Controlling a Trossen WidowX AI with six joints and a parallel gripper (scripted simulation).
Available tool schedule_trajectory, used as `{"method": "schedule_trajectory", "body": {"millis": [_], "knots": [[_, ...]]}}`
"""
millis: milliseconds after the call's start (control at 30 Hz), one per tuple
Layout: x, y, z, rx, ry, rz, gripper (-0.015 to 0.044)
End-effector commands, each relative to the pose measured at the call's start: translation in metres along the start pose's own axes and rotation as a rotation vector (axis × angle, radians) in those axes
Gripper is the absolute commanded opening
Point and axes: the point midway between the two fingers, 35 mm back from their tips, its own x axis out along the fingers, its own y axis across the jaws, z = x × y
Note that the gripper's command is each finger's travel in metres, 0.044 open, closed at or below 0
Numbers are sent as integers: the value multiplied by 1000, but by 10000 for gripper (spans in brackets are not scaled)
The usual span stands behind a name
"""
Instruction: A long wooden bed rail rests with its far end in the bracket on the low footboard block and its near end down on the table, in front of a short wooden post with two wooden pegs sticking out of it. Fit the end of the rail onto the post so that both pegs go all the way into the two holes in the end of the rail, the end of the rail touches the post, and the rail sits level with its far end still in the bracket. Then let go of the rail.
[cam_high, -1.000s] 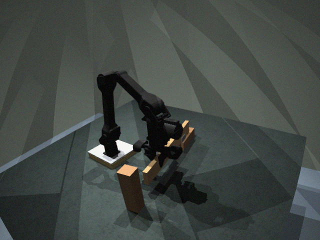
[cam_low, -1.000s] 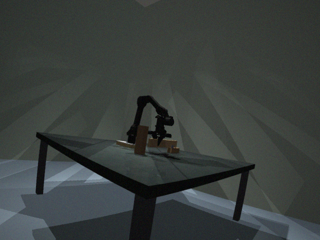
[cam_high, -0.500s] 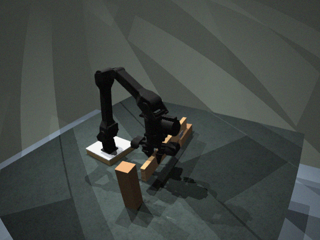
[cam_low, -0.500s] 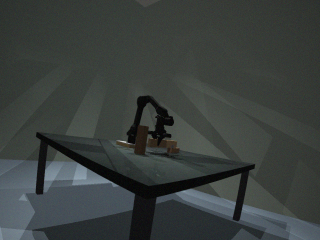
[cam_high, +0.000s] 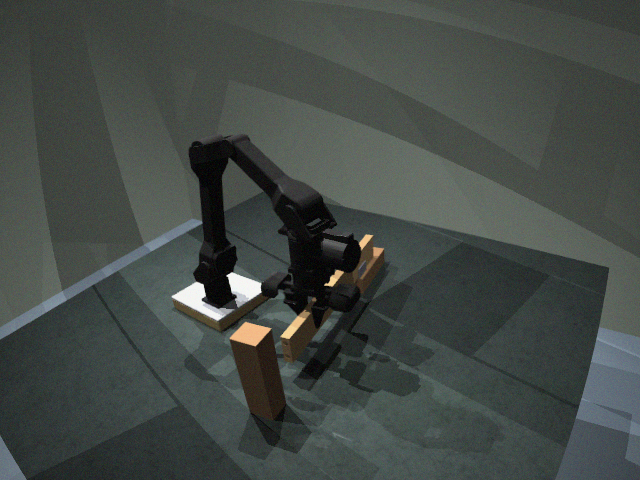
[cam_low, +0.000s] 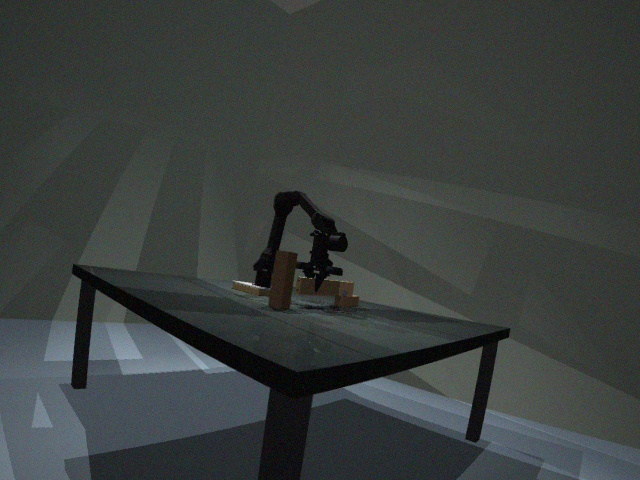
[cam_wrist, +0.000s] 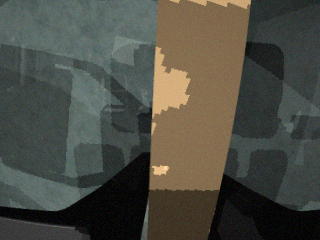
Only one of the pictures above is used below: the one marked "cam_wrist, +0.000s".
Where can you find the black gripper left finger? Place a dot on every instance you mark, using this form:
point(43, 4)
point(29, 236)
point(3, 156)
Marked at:
point(115, 211)

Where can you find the long wooden rail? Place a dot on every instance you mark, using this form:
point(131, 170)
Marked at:
point(199, 56)

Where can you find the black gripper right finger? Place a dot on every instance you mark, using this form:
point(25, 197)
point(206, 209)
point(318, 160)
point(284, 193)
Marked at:
point(242, 214)

